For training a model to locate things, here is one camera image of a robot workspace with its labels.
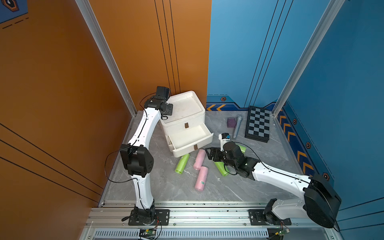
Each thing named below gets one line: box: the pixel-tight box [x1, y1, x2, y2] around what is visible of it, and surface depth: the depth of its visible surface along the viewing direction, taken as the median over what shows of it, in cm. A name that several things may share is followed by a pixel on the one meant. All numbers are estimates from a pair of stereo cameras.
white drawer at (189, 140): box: [165, 123, 214, 158], surface depth 90 cm
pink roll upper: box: [193, 148, 207, 171], surface depth 92 cm
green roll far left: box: [174, 153, 190, 175], surface depth 91 cm
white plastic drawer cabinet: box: [160, 90, 214, 158], surface depth 90 cm
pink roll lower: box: [194, 166, 209, 192], surface depth 85 cm
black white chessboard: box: [244, 105, 271, 143], surface depth 111 cm
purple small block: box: [227, 117, 237, 128], surface depth 111 cm
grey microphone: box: [232, 116, 243, 140], surface depth 111 cm
